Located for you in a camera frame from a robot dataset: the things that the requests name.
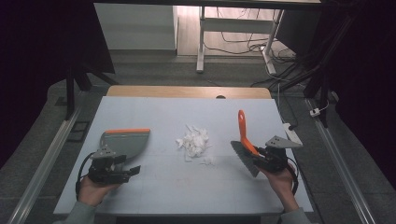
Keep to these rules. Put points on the black floor frame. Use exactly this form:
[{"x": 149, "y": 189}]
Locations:
[{"x": 77, "y": 131}]

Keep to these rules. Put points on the black metal stand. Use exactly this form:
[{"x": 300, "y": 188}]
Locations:
[
  {"x": 70, "y": 93},
  {"x": 322, "y": 81}
]

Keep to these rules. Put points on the black plug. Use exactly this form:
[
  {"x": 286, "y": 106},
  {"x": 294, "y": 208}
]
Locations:
[{"x": 292, "y": 126}]

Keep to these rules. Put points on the white wall panel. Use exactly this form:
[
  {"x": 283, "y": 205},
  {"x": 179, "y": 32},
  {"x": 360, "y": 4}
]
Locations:
[{"x": 137, "y": 26}]

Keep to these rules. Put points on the white power strip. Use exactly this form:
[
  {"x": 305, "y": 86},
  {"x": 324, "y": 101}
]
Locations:
[{"x": 289, "y": 131}]

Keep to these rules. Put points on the aluminium floor rail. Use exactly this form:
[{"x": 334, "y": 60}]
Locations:
[
  {"x": 43, "y": 165},
  {"x": 339, "y": 161}
]

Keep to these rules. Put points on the pale blue table board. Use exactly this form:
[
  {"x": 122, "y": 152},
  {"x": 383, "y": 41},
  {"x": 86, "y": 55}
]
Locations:
[{"x": 174, "y": 186}]

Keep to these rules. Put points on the pile of white paper scraps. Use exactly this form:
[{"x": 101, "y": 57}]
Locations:
[{"x": 196, "y": 143}]

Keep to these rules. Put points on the grey dustpan with orange edge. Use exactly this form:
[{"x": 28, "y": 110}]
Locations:
[{"x": 130, "y": 143}]

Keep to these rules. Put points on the wooden table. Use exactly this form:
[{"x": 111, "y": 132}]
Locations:
[{"x": 174, "y": 92}]

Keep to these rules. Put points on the small white adapter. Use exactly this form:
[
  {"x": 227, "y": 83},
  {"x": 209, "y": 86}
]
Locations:
[{"x": 315, "y": 112}]

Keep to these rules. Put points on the person's left hand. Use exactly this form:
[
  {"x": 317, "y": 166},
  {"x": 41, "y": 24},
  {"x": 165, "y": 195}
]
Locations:
[{"x": 93, "y": 192}]

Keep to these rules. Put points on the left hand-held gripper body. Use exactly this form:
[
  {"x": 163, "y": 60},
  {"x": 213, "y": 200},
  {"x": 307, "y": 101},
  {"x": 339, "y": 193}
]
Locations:
[{"x": 104, "y": 172}]

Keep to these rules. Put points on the black curtain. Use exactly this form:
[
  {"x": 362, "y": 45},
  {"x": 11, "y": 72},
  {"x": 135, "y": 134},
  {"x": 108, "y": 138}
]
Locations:
[
  {"x": 37, "y": 62},
  {"x": 367, "y": 77}
]

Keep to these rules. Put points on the white desk frame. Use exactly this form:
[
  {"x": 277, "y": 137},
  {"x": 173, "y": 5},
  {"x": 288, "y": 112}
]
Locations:
[{"x": 236, "y": 25}]

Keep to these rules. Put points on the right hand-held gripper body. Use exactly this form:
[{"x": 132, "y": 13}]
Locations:
[{"x": 275, "y": 158}]

